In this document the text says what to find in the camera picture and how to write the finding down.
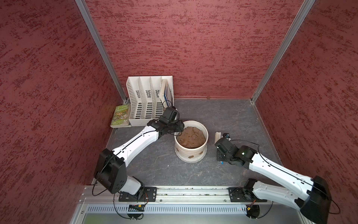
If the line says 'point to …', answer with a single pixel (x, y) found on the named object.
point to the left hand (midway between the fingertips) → (180, 128)
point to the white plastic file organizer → (144, 102)
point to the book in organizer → (166, 93)
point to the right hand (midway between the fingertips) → (219, 156)
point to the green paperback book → (121, 118)
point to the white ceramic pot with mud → (190, 144)
